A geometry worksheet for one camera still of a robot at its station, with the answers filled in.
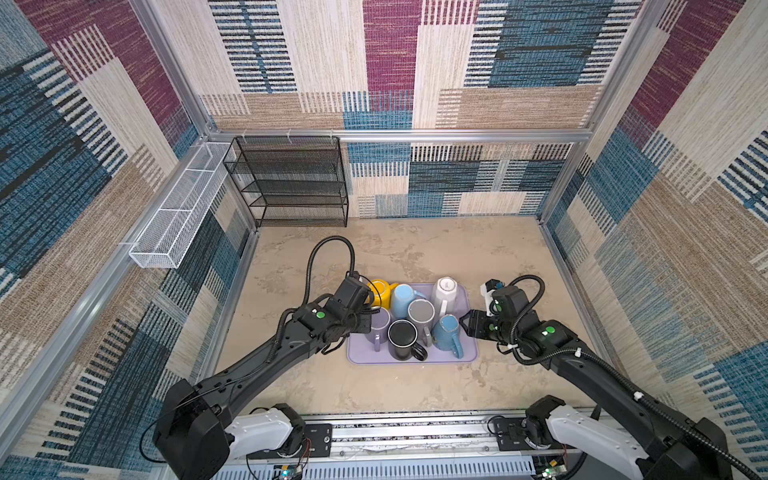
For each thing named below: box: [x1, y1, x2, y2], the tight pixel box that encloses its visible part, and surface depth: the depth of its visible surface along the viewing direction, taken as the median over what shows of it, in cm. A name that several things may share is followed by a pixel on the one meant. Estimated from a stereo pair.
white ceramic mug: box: [432, 276, 458, 320], surface depth 91 cm
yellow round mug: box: [366, 279, 399, 310], surface depth 92 cm
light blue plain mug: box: [392, 283, 427, 319], surface depth 90 cm
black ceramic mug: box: [387, 318, 428, 361], surface depth 83 cm
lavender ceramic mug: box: [364, 306, 391, 352], surface depth 85 cm
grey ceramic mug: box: [407, 298, 436, 348], surface depth 85 cm
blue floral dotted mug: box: [432, 314, 464, 359], surface depth 84 cm
